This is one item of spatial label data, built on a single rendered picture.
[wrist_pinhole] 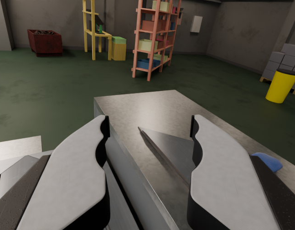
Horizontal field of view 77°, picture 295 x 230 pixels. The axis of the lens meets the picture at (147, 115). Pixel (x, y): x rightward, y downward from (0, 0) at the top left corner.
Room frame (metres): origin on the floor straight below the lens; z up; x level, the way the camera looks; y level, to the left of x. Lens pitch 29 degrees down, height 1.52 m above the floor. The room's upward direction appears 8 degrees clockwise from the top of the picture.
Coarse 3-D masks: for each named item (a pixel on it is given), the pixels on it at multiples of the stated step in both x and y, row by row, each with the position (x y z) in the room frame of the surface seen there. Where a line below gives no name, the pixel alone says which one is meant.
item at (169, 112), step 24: (120, 96) 1.05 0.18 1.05; (144, 96) 1.10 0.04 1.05; (168, 96) 1.16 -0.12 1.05; (120, 120) 0.77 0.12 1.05; (144, 120) 0.80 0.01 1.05; (168, 120) 0.83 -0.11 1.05; (216, 120) 0.90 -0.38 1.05; (120, 144) 0.62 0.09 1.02; (144, 144) 0.61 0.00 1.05; (144, 168) 0.47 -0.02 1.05; (168, 168) 0.49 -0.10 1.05; (288, 168) 0.58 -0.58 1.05; (168, 192) 0.39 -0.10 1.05; (168, 216) 0.32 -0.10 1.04
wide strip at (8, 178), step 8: (24, 160) 0.61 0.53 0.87; (32, 160) 0.61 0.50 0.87; (8, 168) 0.55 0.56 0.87; (16, 168) 0.56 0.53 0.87; (24, 168) 0.56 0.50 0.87; (0, 176) 0.51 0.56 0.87; (8, 176) 0.51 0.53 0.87; (16, 176) 0.52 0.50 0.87; (0, 184) 0.47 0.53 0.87; (8, 184) 0.47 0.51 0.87; (0, 192) 0.44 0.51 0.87
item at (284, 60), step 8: (288, 48) 5.88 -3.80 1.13; (272, 56) 6.19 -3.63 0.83; (280, 56) 5.98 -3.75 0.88; (288, 56) 5.79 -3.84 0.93; (272, 64) 6.10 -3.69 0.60; (280, 64) 5.89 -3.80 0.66; (288, 64) 5.70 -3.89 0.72; (264, 72) 6.22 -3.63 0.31; (272, 72) 6.01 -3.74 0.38; (264, 80) 6.21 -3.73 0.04
